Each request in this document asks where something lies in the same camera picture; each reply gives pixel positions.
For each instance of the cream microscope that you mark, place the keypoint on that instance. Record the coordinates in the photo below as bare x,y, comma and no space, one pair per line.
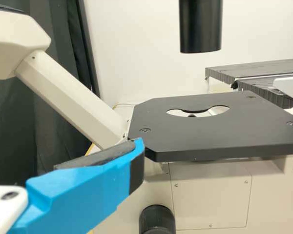
210,131

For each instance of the black platform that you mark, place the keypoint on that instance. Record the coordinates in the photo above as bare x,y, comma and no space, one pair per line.
258,67
258,87

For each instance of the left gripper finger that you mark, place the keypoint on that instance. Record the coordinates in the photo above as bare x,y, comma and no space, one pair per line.
88,190

